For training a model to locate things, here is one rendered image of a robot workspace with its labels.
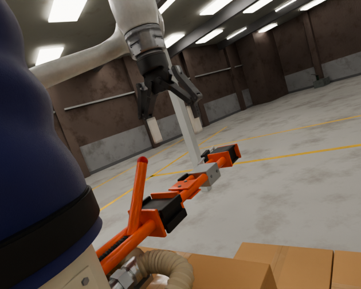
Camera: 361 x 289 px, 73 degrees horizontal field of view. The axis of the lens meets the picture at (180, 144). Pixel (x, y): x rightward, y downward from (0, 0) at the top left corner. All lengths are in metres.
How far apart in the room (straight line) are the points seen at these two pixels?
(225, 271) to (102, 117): 9.48
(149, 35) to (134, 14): 0.05
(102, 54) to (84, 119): 8.91
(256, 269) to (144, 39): 0.53
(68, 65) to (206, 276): 0.62
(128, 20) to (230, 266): 0.57
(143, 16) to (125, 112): 9.67
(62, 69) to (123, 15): 0.23
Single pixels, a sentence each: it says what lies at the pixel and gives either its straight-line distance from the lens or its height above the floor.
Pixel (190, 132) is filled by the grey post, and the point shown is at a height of 0.90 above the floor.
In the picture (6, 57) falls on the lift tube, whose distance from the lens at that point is 0.34.
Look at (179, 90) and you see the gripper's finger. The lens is 0.59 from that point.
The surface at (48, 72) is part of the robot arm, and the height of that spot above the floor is 1.47.
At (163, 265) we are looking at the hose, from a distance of 0.47.
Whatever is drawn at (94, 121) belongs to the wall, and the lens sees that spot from 9.76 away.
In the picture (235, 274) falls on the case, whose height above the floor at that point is 0.94.
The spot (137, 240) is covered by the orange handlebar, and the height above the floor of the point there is 1.08.
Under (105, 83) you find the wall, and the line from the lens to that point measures 10.24.
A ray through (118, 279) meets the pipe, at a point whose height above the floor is 1.04.
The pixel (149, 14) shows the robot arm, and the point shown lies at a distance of 0.63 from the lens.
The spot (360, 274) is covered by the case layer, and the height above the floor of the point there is 0.54.
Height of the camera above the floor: 1.28
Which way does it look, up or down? 8 degrees down
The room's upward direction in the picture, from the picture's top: 19 degrees counter-clockwise
